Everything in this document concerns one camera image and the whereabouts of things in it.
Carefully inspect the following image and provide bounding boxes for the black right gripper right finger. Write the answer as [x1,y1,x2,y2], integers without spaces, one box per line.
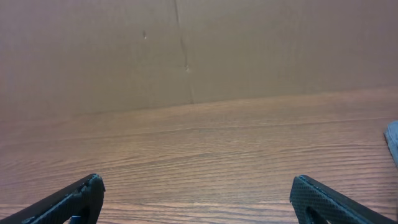
[289,175,397,224]

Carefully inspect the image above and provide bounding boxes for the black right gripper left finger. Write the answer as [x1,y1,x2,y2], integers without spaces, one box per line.
[1,174,106,224]

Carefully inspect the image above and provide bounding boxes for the grey shorts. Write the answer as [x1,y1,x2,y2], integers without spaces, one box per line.
[384,121,398,166]

